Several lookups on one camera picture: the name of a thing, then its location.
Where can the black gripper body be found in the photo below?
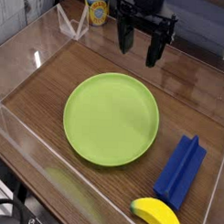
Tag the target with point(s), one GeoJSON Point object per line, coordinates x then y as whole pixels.
{"type": "Point", "coordinates": [150, 14]}

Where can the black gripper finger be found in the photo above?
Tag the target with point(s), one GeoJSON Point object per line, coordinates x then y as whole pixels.
{"type": "Point", "coordinates": [155, 49]}
{"type": "Point", "coordinates": [125, 33]}

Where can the blue star-shaped block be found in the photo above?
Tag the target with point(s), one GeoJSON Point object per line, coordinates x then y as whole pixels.
{"type": "Point", "coordinates": [180, 171]}

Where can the green round plate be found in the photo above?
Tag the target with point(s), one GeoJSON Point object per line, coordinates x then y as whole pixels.
{"type": "Point", "coordinates": [111, 119]}

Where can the yellow toy banana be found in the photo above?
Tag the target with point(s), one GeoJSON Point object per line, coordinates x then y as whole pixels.
{"type": "Point", "coordinates": [153, 211]}

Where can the clear acrylic corner bracket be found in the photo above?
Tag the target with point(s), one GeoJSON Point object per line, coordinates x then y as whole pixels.
{"type": "Point", "coordinates": [74, 29]}

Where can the clear acrylic enclosure wall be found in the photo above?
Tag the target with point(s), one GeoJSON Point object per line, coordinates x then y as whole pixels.
{"type": "Point", "coordinates": [39, 69]}

